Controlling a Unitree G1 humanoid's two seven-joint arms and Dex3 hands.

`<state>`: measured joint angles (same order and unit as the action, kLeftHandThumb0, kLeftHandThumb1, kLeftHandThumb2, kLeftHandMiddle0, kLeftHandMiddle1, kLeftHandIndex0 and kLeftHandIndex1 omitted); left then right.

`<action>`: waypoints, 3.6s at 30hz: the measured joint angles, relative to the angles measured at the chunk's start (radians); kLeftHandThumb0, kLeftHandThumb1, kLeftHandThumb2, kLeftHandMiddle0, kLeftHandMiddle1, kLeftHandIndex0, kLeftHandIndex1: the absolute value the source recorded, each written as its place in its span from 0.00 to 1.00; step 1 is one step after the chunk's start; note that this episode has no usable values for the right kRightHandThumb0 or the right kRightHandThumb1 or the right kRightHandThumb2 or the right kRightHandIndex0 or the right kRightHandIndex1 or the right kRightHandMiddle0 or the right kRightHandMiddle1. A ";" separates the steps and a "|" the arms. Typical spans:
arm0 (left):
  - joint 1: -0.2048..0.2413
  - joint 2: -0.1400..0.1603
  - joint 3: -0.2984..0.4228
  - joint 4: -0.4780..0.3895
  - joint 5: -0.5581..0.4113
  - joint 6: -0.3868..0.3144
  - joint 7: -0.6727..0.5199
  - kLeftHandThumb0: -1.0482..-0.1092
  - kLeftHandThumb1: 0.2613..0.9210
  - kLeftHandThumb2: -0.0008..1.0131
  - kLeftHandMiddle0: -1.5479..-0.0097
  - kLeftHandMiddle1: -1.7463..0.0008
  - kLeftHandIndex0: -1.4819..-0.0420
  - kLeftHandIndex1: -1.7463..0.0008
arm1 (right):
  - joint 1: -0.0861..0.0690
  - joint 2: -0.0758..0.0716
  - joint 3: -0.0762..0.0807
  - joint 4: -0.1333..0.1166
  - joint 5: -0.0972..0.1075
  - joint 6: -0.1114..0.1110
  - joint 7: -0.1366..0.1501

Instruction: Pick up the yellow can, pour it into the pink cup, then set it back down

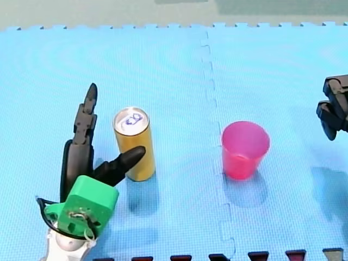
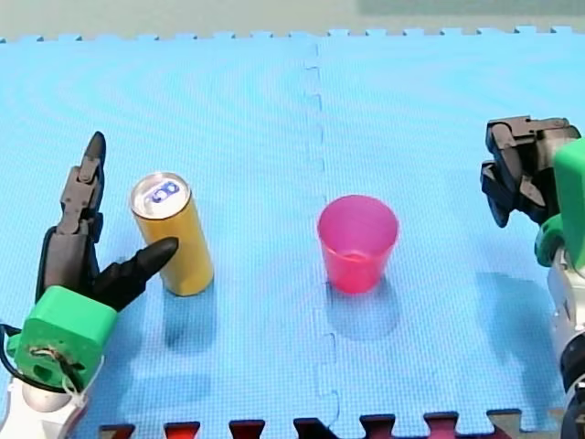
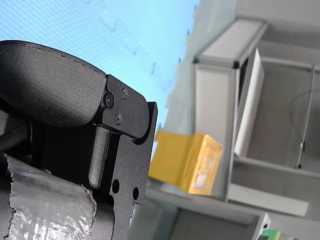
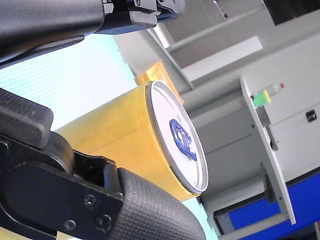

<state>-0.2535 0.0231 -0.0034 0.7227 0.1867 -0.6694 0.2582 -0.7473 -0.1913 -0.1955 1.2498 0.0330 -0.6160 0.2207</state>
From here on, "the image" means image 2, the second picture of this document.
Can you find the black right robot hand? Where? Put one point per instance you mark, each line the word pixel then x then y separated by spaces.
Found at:
pixel 516 169

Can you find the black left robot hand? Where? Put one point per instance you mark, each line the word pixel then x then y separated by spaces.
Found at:
pixel 68 256

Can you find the yellow drink can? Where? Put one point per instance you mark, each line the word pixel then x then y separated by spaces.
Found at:
pixel 176 238

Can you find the pink plastic cup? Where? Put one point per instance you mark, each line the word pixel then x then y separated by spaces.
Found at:
pixel 357 244

